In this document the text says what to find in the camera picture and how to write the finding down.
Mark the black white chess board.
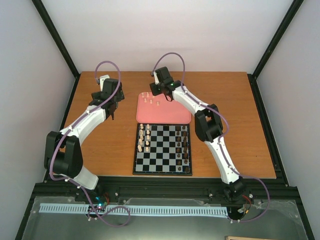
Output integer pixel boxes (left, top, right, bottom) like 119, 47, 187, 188
132, 123, 193, 176

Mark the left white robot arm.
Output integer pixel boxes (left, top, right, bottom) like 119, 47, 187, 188
44, 75, 125, 202

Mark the brown chess pieces back row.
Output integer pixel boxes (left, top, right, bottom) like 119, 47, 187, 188
181, 125, 189, 173

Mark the purple cable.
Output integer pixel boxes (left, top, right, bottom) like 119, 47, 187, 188
151, 52, 271, 223
49, 60, 131, 228

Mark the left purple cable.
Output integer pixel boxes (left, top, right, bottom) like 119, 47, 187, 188
49, 60, 131, 228

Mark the pink plastic tray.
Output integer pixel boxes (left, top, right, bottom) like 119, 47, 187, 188
136, 92, 192, 124

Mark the light blue cable duct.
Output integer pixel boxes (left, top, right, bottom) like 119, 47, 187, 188
38, 203, 228, 218

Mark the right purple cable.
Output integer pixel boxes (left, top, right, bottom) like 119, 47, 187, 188
151, 52, 271, 223

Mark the black aluminium frame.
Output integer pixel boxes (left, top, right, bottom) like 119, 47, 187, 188
16, 0, 314, 240

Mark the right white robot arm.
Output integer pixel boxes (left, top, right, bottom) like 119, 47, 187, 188
150, 67, 245, 203

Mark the clear acrylic sheet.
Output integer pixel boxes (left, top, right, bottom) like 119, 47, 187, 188
21, 197, 308, 240

